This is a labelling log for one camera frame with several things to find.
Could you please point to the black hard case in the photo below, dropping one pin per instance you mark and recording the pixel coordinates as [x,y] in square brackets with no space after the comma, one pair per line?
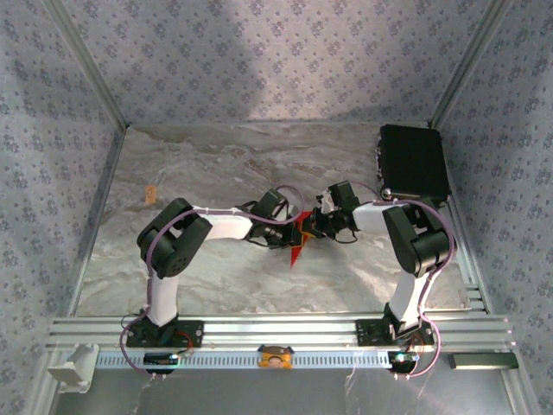
[412,164]

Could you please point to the aluminium frame post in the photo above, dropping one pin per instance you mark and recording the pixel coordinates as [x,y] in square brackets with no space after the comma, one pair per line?
[86,65]
[471,65]

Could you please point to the small orange tag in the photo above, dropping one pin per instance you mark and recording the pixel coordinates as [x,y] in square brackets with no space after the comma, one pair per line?
[150,194]

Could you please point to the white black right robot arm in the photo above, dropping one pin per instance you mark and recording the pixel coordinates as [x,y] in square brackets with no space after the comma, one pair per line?
[419,246]

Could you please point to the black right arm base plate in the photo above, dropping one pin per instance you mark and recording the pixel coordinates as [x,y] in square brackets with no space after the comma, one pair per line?
[371,333]

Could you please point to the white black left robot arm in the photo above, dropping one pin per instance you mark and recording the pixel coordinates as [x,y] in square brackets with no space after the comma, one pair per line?
[173,250]

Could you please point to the black flat bar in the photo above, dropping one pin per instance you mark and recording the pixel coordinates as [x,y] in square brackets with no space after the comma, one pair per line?
[481,361]

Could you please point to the small circuit board with LED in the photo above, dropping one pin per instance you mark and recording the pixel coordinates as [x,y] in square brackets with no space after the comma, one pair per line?
[402,359]
[160,359]

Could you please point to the white plastic bracket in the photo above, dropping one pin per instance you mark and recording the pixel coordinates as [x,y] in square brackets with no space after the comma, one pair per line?
[71,367]

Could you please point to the red paper sheet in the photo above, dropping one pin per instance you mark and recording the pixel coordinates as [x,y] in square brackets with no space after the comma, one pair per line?
[298,255]

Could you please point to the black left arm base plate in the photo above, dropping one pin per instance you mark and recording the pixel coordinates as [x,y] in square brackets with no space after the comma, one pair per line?
[192,335]

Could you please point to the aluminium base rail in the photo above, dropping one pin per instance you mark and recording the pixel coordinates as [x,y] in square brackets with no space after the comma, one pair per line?
[281,330]

